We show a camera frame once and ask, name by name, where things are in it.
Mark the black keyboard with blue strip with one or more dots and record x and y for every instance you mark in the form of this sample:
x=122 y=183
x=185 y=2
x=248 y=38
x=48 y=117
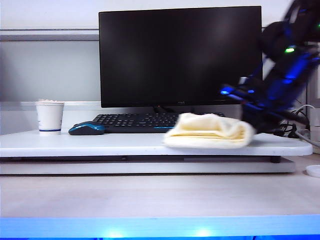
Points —
x=130 y=123

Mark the white round disc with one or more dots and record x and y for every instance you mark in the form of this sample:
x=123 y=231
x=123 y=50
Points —
x=314 y=170

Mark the grey aluminium partition frame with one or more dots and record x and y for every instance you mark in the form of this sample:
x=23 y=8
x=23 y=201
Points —
x=50 y=35

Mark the crumpled tissue in cup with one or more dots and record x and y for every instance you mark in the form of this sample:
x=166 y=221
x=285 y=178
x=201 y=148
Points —
x=49 y=101

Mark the grey side partition panel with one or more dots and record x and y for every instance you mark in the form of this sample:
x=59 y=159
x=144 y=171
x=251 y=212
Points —
x=313 y=75

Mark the white paper cup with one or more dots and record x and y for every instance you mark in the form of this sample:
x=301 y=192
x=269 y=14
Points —
x=49 y=117

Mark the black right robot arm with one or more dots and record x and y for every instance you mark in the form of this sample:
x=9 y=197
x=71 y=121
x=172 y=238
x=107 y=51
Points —
x=290 y=35

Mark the black computer monitor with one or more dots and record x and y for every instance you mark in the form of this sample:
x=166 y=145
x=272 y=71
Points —
x=175 y=57

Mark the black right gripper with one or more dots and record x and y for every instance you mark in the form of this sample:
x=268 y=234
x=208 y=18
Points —
x=277 y=92

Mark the white desk riser platform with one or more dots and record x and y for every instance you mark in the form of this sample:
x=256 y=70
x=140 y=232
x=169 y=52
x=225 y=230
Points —
x=125 y=145

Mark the cream cloth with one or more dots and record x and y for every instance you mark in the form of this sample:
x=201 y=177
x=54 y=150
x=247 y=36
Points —
x=210 y=135

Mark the black and blue mouse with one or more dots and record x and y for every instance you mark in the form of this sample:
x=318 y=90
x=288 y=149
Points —
x=86 y=128

